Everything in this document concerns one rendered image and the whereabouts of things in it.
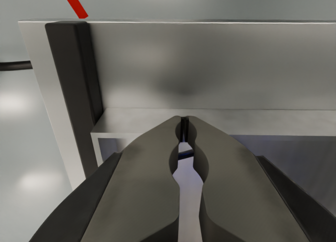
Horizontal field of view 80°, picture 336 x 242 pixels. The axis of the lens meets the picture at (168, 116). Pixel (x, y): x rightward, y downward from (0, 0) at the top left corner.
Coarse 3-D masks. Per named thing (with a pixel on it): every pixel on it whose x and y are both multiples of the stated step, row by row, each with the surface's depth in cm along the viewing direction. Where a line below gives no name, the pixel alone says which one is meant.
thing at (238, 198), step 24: (192, 120) 11; (192, 144) 11; (216, 144) 9; (240, 144) 9; (216, 168) 8; (240, 168) 8; (216, 192) 7; (240, 192) 7; (264, 192) 7; (216, 216) 6; (240, 216) 6; (264, 216) 6; (288, 216) 6; (216, 240) 6; (240, 240) 6; (264, 240) 6; (288, 240) 6
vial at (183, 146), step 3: (183, 141) 15; (180, 144) 15; (183, 144) 15; (186, 144) 15; (180, 147) 15; (183, 147) 15; (186, 147) 15; (189, 147) 15; (180, 150) 15; (183, 150) 15; (186, 150) 15; (189, 150) 15; (192, 150) 15; (180, 153) 15; (183, 153) 15; (186, 153) 15; (189, 153) 15
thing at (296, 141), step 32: (96, 128) 13; (128, 128) 13; (224, 128) 13; (256, 128) 13; (288, 128) 13; (320, 128) 13; (96, 160) 14; (192, 160) 18; (288, 160) 18; (320, 160) 18; (192, 192) 20; (320, 192) 19; (192, 224) 22
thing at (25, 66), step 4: (28, 60) 97; (0, 64) 93; (4, 64) 93; (8, 64) 93; (12, 64) 94; (16, 64) 94; (20, 64) 95; (24, 64) 95; (28, 64) 96; (0, 68) 93; (4, 68) 93; (8, 68) 94; (12, 68) 94; (16, 68) 95; (20, 68) 95; (24, 68) 96; (28, 68) 97; (32, 68) 98
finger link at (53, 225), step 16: (112, 160) 8; (96, 176) 8; (80, 192) 7; (96, 192) 7; (64, 208) 6; (80, 208) 6; (48, 224) 6; (64, 224) 6; (80, 224) 6; (32, 240) 5; (48, 240) 5; (64, 240) 5; (80, 240) 6
